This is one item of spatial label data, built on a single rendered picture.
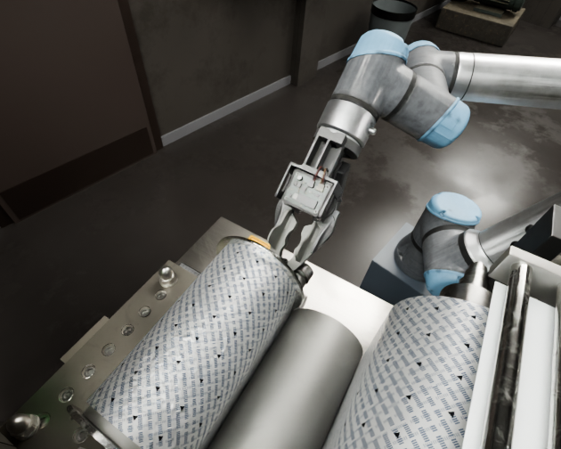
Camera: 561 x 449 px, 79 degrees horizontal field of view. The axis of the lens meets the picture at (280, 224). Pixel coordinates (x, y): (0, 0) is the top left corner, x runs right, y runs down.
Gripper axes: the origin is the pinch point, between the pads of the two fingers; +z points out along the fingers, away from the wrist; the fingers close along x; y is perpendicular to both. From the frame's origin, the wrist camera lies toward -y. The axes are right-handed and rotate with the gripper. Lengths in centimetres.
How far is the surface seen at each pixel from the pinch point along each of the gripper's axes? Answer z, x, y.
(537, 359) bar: -5.5, 25.1, 21.0
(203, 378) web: 11.7, 1.9, 17.7
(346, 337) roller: 4.5, 13.0, 2.2
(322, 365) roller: 8.3, 11.8, 5.9
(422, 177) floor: -76, 15, -224
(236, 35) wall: -112, -151, -175
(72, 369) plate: 33.7, -25.9, 0.8
